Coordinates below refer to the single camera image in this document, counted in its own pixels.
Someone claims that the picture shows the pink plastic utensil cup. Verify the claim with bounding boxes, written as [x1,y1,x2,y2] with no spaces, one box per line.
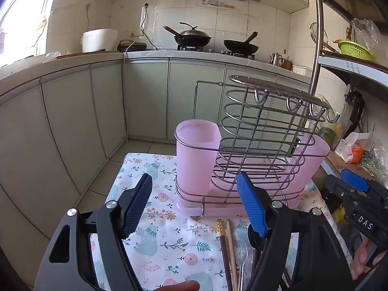
[175,120,223,194]
[283,132,331,201]

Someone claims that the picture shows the metal shelf rack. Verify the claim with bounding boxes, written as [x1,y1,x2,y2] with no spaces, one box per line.
[309,0,388,188]

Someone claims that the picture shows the wire strainer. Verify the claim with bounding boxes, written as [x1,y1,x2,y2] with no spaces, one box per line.
[310,23,340,53]

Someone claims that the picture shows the black blender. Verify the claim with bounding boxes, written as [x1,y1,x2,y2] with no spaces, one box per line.
[344,91,366,132]

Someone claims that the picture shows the person's left hand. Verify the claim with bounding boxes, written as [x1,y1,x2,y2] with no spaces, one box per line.
[162,280,201,291]

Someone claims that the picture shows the floral tablecloth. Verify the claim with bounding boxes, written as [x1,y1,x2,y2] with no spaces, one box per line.
[89,152,346,291]

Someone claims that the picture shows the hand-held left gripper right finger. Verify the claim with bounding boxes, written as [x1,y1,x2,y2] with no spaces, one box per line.
[236,172,354,291]

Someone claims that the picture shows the pink plastic drip tray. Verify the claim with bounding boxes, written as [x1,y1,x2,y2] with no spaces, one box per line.
[177,158,307,216]

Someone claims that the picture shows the person's right hand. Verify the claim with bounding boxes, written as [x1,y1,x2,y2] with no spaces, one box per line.
[350,238,374,281]

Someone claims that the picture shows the black wok with wooden handle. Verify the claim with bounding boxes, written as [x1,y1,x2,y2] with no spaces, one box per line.
[224,32,259,53]

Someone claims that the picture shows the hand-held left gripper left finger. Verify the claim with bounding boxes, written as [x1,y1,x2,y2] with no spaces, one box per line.
[33,173,154,291]

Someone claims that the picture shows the window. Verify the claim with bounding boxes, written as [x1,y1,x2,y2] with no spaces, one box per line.
[0,0,58,67]

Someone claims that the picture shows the black wok with lid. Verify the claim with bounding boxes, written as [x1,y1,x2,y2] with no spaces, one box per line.
[164,22,212,47]

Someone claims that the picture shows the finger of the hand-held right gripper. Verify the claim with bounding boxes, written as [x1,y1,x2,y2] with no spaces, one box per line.
[324,169,382,203]

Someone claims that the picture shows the cardboard box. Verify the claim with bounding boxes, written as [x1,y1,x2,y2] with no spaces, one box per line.
[326,150,364,173]

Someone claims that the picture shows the black countertop appliance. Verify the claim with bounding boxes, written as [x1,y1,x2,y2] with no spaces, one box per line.
[117,39,148,52]

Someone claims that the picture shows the clear plastic bag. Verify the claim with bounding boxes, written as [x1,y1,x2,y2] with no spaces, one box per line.
[352,17,381,58]

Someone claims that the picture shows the white rice cooker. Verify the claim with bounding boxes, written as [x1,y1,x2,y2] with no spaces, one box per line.
[81,29,119,53]

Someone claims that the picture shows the white and orange packet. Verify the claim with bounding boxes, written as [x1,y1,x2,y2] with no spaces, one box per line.
[335,132,376,164]

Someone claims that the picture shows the light wooden chopstick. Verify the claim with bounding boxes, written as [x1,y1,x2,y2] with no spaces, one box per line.
[226,218,240,291]

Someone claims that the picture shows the dark chopstick with gold band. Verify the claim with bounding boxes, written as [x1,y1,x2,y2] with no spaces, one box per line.
[217,220,233,291]

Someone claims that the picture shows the green plastic basket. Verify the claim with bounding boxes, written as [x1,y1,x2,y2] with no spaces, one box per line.
[338,40,375,61]

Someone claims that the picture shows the steel wire utensil rack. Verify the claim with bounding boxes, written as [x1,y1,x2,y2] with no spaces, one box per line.
[175,75,340,217]

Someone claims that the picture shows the gas stove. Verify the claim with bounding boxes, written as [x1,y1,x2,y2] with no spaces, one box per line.
[177,45,257,59]

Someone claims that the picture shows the kitchen counter cabinets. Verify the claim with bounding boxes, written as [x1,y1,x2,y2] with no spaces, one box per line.
[0,50,313,240]

